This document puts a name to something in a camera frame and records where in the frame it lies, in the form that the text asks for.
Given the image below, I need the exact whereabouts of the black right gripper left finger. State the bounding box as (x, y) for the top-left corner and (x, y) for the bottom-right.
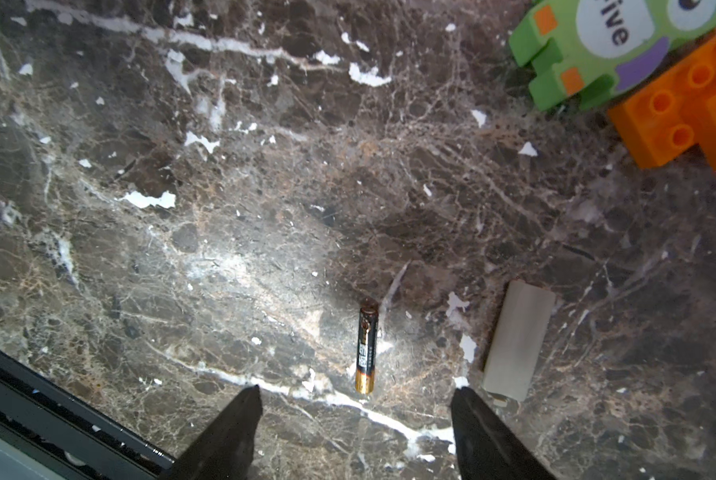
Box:
(159, 385), (263, 480)

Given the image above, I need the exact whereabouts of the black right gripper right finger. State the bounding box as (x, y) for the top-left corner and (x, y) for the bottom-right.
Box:
(450, 387), (556, 480)

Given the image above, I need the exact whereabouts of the grey battery cover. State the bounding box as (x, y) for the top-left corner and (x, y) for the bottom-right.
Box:
(482, 280), (556, 402)

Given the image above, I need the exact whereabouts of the AA battery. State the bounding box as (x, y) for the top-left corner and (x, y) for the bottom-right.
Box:
(355, 298), (379, 395)

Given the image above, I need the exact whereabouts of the orange toy brick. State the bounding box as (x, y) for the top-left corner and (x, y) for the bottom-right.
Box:
(608, 34), (716, 172)

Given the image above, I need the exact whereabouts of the green owl puzzle piece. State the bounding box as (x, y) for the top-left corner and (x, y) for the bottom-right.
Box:
(508, 0), (716, 111)

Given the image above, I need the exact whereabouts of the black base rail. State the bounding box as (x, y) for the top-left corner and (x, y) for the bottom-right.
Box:
(0, 350), (176, 479)

